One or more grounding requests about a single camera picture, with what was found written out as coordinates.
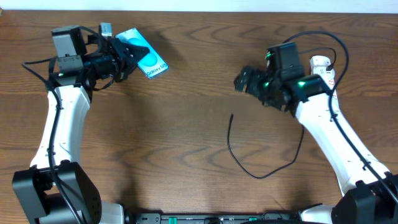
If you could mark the silver Galaxy smartphone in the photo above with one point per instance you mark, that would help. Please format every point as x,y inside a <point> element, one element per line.
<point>152,64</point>

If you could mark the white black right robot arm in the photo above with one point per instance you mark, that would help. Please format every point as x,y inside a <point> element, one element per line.
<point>367,186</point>

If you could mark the white power strip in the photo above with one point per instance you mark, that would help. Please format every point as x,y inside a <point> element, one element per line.
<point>321,65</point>

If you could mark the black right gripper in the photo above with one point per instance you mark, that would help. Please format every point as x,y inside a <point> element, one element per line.
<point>257,76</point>

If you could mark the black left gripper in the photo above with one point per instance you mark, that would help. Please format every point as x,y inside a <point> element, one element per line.
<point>121,58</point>

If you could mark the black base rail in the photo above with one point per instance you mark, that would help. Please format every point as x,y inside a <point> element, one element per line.
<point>270,218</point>

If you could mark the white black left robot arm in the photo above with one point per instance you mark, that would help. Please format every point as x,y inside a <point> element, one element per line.
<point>55,189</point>

